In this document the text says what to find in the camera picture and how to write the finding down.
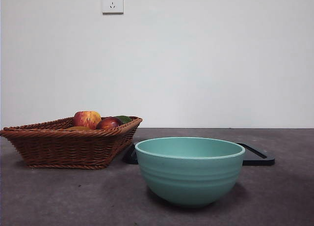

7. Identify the teal ribbed bowl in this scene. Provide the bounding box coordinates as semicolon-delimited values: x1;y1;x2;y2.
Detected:
134;137;246;208

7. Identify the brown-green kiwi fruit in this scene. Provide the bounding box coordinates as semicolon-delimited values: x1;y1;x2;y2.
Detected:
66;126;93;132

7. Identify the green avocado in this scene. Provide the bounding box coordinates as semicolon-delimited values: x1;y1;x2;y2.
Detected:
113;115;132;125

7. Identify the dark red apple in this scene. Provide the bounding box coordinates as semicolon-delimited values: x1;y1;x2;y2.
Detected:
95;116;123;130

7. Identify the red and yellow apple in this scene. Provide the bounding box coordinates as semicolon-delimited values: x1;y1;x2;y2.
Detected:
72;110;102;130

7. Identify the brown wicker basket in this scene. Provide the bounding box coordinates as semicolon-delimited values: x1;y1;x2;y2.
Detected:
0;115;143;170

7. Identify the black rectangular tray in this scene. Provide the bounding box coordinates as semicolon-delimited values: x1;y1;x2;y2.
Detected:
122;141;275;167

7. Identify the white wall socket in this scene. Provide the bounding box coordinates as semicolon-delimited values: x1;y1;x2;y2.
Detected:
102;0;124;15

